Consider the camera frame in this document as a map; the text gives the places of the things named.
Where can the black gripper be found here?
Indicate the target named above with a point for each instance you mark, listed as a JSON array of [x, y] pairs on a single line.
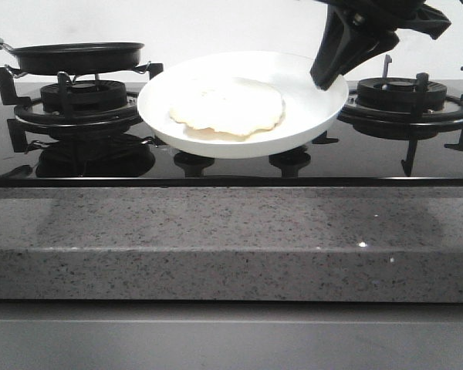
[[345, 46]]

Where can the white round plate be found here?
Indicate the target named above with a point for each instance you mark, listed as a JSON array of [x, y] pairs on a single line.
[[308, 111]]

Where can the fried egg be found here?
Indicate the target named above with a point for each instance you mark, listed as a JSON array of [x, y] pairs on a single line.
[[235, 106]]

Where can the black frying pan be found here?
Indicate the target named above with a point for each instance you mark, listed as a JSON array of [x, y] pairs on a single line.
[[76, 58]]

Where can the right black gas burner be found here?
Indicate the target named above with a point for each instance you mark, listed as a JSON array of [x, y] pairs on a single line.
[[398, 94]]

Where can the black gas burner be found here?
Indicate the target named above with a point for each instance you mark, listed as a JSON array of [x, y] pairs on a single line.
[[85, 96], [398, 94]]

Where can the right black pan support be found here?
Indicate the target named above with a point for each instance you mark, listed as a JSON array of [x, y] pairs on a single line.
[[414, 126]]

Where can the left black gas burner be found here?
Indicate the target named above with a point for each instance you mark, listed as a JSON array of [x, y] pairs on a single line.
[[85, 96]]

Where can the black glass cooktop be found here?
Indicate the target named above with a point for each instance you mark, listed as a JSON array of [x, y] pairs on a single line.
[[348, 154]]

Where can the grey cabinet front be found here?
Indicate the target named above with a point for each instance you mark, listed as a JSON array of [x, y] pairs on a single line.
[[39, 335]]

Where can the silver wire pan rack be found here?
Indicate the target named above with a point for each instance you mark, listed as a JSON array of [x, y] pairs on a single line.
[[140, 69]]

